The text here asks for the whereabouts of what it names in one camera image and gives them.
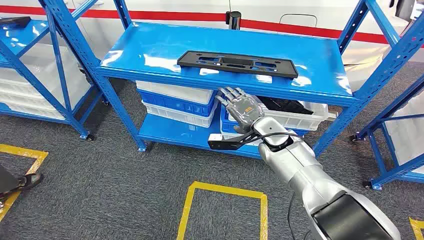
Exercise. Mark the long black plastic part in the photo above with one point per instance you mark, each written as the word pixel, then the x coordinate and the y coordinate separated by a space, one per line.
pixel 15 21
pixel 205 61

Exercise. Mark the black plastic parts pile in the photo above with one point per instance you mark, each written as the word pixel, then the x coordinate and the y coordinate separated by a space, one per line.
pixel 285 106

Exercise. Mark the yellow floor tape square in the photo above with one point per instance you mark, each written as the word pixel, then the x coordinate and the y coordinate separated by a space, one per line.
pixel 20 150
pixel 418 228
pixel 225 189

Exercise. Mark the person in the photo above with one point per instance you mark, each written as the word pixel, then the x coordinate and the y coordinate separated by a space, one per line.
pixel 31 180

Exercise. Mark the blue steel shelf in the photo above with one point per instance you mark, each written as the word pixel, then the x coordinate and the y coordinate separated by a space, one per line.
pixel 232 39
pixel 377 155
pixel 20 39

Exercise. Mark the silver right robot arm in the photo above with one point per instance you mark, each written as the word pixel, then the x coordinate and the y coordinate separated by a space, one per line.
pixel 298 165

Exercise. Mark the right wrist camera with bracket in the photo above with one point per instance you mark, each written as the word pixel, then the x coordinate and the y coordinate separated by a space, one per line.
pixel 228 144

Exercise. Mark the chrome stanchion post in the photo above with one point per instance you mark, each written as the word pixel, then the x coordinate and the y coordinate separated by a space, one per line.
pixel 234 21

